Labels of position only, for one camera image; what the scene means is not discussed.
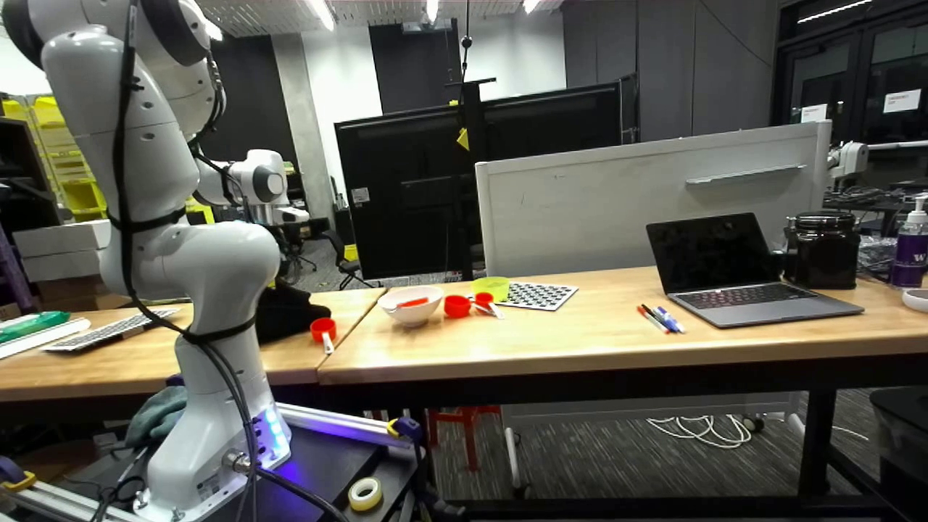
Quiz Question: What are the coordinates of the red marker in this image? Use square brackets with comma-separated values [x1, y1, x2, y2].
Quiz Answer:
[637, 305, 670, 335]

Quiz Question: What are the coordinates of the grey laptop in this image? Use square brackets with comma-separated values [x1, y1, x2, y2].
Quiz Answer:
[645, 212, 866, 329]

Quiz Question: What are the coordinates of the checkerboard sheet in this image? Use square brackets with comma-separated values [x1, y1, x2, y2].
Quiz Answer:
[496, 281, 579, 312]

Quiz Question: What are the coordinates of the teal cloth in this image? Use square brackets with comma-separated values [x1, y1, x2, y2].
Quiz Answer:
[124, 384, 190, 450]

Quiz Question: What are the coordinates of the white rolling divider panel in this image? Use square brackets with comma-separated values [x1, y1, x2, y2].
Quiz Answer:
[474, 120, 834, 494]

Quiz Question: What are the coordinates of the white flat box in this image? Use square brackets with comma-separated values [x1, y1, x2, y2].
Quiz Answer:
[0, 318, 92, 360]

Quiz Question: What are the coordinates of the black marker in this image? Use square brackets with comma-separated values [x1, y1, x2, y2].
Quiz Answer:
[642, 304, 678, 334]

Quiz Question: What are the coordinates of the yellow-green cup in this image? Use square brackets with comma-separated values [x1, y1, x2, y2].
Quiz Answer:
[471, 276, 511, 303]

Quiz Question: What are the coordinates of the white cable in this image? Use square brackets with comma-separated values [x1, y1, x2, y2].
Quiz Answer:
[645, 413, 755, 450]

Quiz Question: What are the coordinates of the large black monitor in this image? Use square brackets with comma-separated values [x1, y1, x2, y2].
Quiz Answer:
[333, 80, 639, 283]

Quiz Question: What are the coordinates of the office chair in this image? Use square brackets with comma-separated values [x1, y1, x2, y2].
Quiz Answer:
[318, 229, 372, 291]

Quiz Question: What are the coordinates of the black jar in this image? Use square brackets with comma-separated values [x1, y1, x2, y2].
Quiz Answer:
[782, 210, 863, 291]

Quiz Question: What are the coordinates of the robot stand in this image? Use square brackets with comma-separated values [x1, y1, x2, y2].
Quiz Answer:
[0, 402, 436, 522]

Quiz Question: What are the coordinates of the roll of tape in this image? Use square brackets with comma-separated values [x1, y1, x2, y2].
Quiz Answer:
[347, 476, 384, 513]

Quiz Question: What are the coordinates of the red measuring cup white handle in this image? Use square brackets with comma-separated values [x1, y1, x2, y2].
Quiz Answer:
[310, 318, 339, 355]

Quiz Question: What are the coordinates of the white keyboard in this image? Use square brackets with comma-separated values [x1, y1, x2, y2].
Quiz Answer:
[41, 308, 179, 355]

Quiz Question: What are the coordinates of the white bowl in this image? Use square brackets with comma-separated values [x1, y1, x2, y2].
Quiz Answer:
[377, 285, 445, 328]

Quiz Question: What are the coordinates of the purple pump bottle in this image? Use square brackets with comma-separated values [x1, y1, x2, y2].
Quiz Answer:
[890, 194, 928, 289]

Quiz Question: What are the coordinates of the green packet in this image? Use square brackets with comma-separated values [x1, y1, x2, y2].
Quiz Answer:
[0, 310, 72, 345]

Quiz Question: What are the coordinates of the red stool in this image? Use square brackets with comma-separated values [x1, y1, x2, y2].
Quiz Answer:
[426, 405, 502, 473]

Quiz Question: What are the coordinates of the black bin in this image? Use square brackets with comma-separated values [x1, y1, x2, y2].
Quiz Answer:
[868, 386, 928, 522]

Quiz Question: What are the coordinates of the black cable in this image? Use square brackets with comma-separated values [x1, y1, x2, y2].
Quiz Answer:
[250, 466, 350, 522]

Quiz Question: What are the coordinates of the stack of white boxes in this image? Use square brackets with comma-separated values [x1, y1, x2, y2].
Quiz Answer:
[12, 219, 114, 283]

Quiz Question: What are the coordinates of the yellow bin shelf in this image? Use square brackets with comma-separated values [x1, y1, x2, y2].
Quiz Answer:
[0, 94, 111, 223]

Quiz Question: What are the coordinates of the blue yellow clamp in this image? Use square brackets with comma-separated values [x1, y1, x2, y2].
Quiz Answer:
[386, 416, 426, 444]
[0, 456, 38, 495]

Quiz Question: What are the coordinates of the black towel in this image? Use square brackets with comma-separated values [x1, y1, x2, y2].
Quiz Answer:
[255, 281, 332, 344]

